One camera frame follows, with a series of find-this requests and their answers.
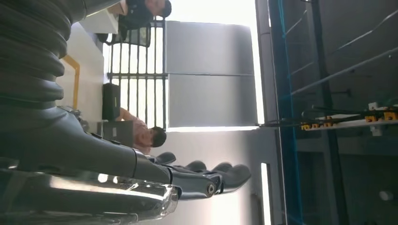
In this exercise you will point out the person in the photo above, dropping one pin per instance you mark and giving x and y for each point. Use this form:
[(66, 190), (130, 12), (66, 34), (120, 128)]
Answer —
[(143, 133), (136, 12)]

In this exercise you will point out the grey window blind panel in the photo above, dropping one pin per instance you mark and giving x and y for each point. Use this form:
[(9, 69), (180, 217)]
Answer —
[(214, 102), (211, 49)]

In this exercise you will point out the grey laptop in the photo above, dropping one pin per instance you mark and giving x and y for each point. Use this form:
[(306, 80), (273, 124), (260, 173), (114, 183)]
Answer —
[(118, 133)]

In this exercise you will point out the black frame post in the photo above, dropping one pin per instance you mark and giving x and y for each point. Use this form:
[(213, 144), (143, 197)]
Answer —
[(326, 93)]

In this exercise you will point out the black window grille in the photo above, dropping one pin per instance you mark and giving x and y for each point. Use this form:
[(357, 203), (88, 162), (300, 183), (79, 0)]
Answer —
[(140, 75)]

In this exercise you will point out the gantry rail yellow fittings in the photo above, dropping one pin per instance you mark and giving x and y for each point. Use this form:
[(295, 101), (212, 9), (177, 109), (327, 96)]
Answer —
[(342, 124)]

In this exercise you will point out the grey metal rail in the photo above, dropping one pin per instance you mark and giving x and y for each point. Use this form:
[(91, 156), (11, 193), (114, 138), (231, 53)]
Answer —
[(367, 33), (342, 72)]

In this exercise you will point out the black office chair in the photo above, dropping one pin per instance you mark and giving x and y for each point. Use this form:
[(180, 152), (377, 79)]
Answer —
[(136, 35)]

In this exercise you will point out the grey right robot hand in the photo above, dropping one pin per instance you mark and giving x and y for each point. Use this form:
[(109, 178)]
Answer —
[(77, 155)]

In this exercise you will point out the black carry case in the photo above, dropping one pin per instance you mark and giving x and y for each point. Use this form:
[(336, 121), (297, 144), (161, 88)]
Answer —
[(111, 102)]

